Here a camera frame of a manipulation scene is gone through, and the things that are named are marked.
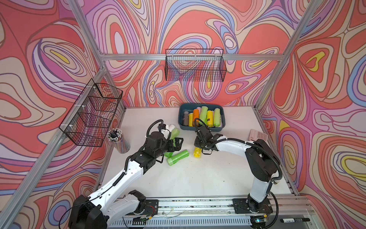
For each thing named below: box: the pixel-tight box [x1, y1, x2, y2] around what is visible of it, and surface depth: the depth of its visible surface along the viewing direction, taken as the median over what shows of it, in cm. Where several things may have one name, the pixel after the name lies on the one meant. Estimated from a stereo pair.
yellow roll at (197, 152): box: [193, 146, 203, 159], surface depth 89 cm
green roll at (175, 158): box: [166, 149, 190, 167], surface depth 91 cm
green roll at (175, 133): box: [170, 127, 180, 144], surface depth 103 cm
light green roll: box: [213, 107, 221, 127], surface depth 106 cm
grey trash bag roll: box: [183, 110, 189, 126], surface depth 113 cm
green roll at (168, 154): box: [163, 151, 174, 158], surface depth 91 cm
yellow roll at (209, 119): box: [206, 110, 214, 128], surface depth 104 cm
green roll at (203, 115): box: [199, 105, 209, 126], surface depth 107 cm
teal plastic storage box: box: [177, 103, 226, 132], surface depth 108 cm
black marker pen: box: [280, 217, 311, 223], surface depth 70 cm
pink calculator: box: [248, 128, 268, 142], surface depth 103 cm
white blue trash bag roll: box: [168, 124, 176, 133], surface depth 106 cm
